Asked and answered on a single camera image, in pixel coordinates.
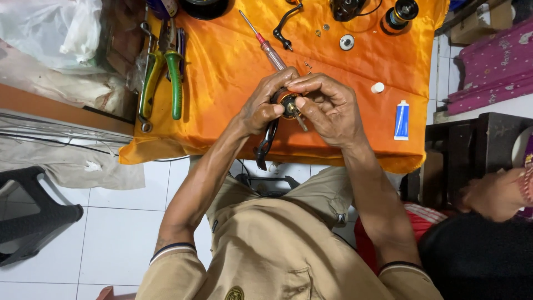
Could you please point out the blue spray can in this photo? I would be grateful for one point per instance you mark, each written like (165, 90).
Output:
(162, 7)

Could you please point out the blue white grease tube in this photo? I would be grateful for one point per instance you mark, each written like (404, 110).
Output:
(402, 121)

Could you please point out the black round container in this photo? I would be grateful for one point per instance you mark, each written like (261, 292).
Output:
(204, 8)

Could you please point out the small screws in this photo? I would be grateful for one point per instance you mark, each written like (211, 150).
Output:
(308, 65)

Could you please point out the black fabric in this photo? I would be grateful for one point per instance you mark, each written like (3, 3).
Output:
(479, 258)

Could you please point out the silver wrench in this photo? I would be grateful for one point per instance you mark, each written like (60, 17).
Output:
(146, 62)

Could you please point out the white tube cap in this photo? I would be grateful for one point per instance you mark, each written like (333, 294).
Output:
(377, 87)

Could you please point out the black reel rotor part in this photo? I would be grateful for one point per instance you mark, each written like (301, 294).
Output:
(345, 9)

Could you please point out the dark wooden furniture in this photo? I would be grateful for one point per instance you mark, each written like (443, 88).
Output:
(470, 154)

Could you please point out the orange satin cloth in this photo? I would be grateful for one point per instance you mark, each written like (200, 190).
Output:
(233, 75)

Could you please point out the red striped cloth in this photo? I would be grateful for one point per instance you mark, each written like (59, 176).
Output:
(416, 225)

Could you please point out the black plastic stool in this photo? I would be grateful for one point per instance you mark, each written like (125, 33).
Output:
(29, 216)

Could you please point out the pink patterned cloth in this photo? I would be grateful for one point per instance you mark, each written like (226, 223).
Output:
(495, 66)

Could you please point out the black gold fishing reel body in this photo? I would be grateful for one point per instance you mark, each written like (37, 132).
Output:
(287, 102)

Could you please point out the person's beige trousers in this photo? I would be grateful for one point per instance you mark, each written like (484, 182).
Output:
(291, 196)

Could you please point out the white plastic bag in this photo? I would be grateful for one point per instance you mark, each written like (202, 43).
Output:
(50, 33)

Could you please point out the black gold reel spool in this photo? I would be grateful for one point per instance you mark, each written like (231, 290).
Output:
(397, 16)

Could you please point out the grey white cloth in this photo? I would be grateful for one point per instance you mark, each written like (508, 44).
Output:
(62, 162)

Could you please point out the person's beige shirt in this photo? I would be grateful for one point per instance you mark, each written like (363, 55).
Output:
(287, 266)

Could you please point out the cardboard box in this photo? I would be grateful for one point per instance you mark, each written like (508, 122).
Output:
(479, 23)

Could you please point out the person's right hand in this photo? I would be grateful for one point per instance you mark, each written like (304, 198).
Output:
(337, 116)

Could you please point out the round silver gear disc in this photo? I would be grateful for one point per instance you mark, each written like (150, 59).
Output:
(347, 42)

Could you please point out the person's left hand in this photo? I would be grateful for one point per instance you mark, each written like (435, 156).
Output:
(258, 104)

